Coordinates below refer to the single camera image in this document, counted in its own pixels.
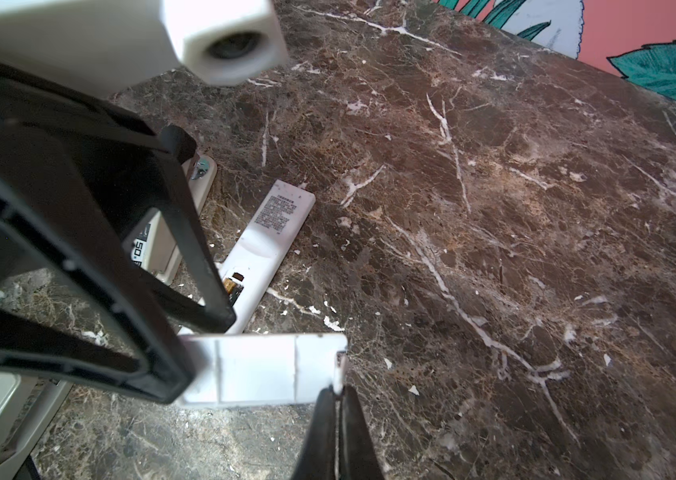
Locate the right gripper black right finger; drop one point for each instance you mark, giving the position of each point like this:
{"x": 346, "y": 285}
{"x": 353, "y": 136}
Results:
{"x": 357, "y": 459}

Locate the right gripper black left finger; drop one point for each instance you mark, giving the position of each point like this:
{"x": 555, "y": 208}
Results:
{"x": 317, "y": 459}

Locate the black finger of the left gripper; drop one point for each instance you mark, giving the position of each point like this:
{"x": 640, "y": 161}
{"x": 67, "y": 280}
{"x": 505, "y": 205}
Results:
{"x": 127, "y": 168}
{"x": 50, "y": 218}

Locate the small white battery door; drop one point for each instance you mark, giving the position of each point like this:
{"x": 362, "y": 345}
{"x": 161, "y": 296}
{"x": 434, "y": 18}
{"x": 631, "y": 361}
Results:
{"x": 248, "y": 370}

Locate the white remote control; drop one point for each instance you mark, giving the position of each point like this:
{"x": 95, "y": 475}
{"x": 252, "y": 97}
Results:
{"x": 258, "y": 254}

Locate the white remote battery cover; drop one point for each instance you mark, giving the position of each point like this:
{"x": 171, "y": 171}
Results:
{"x": 27, "y": 406}

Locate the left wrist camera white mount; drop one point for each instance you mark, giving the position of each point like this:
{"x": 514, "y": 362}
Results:
{"x": 102, "y": 47}

